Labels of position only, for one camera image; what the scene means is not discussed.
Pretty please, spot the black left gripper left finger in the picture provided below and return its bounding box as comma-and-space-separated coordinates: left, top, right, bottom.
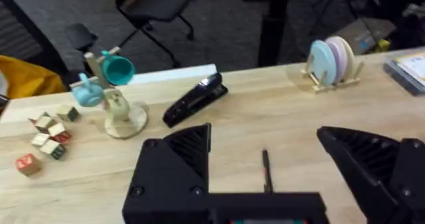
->
122, 123, 212, 224

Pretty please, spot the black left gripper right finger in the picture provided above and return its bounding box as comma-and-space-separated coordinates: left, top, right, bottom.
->
316, 126, 425, 224

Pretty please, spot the wooden cup stand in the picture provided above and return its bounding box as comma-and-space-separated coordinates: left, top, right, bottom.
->
69, 46, 150, 140

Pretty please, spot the black stapler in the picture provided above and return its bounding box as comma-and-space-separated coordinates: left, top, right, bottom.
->
162, 72, 230, 129

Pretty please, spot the cream cup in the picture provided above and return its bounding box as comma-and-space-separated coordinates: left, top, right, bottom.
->
105, 90, 131, 122

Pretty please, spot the wooden plate rack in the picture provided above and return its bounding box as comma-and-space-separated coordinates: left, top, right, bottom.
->
301, 60, 365, 94

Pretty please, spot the black pen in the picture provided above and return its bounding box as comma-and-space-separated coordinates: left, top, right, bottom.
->
262, 149, 274, 194

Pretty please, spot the stack of flat boxes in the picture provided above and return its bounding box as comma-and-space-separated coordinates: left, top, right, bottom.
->
382, 52, 425, 96

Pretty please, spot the white flat board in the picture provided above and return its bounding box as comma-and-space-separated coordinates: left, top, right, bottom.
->
127, 63, 218, 86

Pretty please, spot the cream plate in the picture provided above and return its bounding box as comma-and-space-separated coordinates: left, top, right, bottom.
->
338, 37, 356, 79

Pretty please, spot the light blue cup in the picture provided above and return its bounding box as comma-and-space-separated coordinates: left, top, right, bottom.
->
70, 72, 105, 108

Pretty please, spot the teal cup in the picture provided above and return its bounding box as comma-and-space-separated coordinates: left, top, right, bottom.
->
100, 49, 137, 86

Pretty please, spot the lilac plate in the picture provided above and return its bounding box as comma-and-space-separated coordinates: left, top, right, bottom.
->
325, 36, 348, 84

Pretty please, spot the light blue plate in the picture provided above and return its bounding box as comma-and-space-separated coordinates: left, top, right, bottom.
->
309, 39, 337, 86

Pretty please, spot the cardboard box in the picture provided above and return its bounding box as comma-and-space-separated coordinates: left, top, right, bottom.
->
331, 17, 396, 56

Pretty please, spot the red-faced wooden toy block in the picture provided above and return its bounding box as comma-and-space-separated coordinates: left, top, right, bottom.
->
14, 153, 43, 177

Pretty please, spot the black table leg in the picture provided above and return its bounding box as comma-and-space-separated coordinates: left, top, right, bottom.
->
256, 0, 290, 68

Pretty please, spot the black office chair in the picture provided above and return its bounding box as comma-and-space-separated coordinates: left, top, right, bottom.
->
63, 0, 197, 69

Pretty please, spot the yellow cloth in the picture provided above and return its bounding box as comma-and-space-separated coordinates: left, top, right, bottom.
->
0, 55, 68, 100

